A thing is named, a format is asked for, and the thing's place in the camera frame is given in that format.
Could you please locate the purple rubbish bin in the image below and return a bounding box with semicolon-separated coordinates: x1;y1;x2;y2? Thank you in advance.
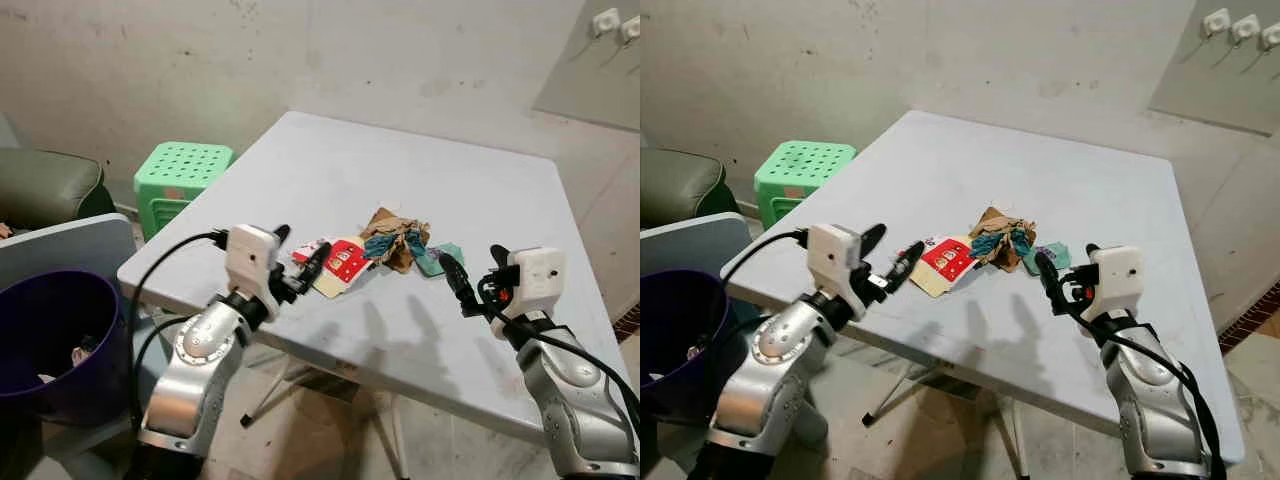
640;268;737;423
0;269;132;428

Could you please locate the teal green packet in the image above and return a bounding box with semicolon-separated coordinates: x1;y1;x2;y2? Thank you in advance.
1019;242;1074;277
414;241;465;278

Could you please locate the beige paper card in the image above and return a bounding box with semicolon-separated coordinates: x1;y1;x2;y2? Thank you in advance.
909;260;963;300
311;262;363;299

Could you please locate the red and white snack packet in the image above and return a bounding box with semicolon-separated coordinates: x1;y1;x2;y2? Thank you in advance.
293;236;374;286
913;234;977;285

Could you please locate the crumpled brown paper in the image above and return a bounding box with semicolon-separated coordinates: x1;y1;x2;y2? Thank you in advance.
967;206;1037;272
359;206;432;274

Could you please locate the crumpled blue wrapper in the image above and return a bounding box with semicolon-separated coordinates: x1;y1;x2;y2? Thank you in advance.
363;230;430;260
969;229;1034;259

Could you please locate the grey folding table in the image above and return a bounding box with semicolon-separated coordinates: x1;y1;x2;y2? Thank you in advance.
117;110;627;480
721;110;1247;480

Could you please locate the green plastic stool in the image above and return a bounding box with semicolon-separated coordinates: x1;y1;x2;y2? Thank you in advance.
133;141;237;242
753;140;859;231

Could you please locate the dark green sofa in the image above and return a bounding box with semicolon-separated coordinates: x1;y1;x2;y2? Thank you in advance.
0;148;117;234
640;148;740;230

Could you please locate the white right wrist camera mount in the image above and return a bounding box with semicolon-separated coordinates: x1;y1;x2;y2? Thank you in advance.
1087;244;1145;317
507;246;567;317

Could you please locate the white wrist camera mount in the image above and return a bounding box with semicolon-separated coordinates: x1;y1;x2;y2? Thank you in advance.
1087;244;1145;317
224;224;282;300
807;222;870;297
507;246;567;317

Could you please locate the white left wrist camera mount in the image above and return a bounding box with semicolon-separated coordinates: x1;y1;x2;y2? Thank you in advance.
807;222;870;297
224;224;282;300

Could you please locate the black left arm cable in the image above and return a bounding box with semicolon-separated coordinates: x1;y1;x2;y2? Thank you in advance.
125;229;229;433
720;227;810;293

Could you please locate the grey wall panel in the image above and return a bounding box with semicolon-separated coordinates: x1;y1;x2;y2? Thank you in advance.
1147;0;1280;137

